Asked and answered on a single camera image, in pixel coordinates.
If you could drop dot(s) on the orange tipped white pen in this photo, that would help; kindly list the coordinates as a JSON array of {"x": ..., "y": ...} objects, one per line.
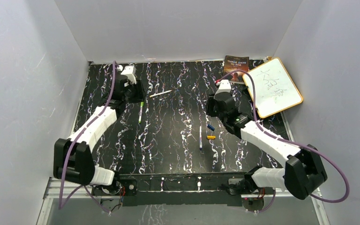
[{"x": 161, "y": 93}]

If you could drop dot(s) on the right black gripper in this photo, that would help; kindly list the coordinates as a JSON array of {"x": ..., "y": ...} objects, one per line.
[{"x": 210, "y": 102}]

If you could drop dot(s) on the white board wooden frame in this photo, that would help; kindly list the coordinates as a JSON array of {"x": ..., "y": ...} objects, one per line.
[{"x": 271, "y": 88}]

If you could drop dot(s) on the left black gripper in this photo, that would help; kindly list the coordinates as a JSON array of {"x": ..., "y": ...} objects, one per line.
[{"x": 140, "y": 93}]

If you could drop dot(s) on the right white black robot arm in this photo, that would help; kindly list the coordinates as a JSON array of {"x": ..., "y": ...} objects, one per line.
[{"x": 302, "y": 170}]

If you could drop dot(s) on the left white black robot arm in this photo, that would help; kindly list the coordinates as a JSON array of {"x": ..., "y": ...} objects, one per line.
[{"x": 73, "y": 156}]

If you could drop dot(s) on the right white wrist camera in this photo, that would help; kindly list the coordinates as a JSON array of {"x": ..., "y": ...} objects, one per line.
[{"x": 223, "y": 86}]

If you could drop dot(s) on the blue pen cap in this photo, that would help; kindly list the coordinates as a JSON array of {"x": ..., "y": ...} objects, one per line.
[{"x": 209, "y": 126}]

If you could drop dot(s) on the brown book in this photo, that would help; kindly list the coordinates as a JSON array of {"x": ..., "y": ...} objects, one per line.
[{"x": 232, "y": 66}]

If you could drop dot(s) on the blue pen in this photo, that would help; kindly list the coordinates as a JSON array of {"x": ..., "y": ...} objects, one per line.
[{"x": 200, "y": 138}]

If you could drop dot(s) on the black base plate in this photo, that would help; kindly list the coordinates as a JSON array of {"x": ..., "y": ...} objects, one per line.
[{"x": 228, "y": 188}]

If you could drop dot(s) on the green pen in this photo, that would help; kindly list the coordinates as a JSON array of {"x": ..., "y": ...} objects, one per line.
[{"x": 140, "y": 112}]

